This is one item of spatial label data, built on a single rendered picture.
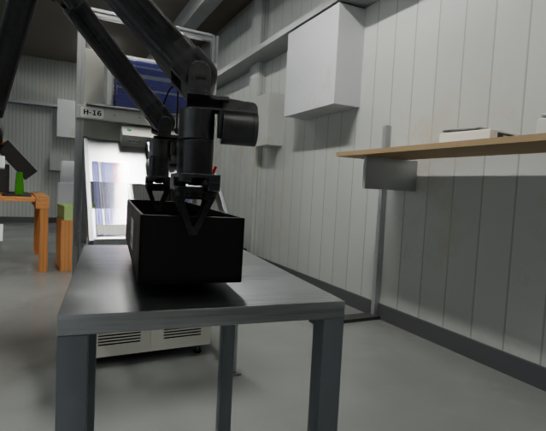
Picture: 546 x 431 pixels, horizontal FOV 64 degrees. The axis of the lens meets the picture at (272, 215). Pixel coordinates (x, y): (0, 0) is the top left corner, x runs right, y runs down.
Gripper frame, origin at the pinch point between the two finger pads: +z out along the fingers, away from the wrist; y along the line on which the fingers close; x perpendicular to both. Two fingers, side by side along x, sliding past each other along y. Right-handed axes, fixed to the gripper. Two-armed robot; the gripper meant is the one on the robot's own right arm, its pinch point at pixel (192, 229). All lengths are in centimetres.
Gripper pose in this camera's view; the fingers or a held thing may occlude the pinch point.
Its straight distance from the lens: 73.1
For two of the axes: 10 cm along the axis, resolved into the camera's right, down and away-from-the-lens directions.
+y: -3.5, -0.7, 9.3
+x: -9.3, -0.3, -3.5
